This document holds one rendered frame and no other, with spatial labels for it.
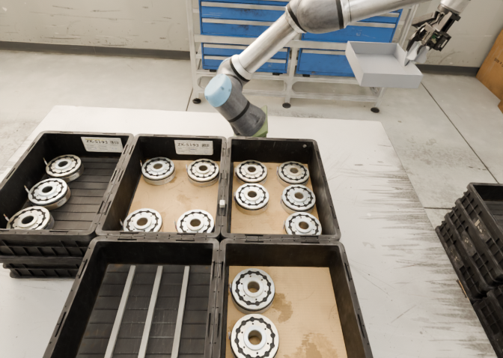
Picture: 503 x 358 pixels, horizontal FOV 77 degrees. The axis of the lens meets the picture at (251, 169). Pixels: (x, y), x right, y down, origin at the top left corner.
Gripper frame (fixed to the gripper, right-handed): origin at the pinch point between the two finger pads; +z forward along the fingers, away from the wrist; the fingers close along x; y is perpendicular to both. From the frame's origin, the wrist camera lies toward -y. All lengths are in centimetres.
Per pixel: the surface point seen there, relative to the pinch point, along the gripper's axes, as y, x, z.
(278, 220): 53, -42, 39
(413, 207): 37, 13, 36
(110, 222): 58, -87, 45
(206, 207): 48, -62, 45
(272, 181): 37, -42, 39
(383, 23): -138, 58, 16
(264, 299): 77, -49, 38
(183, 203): 46, -69, 47
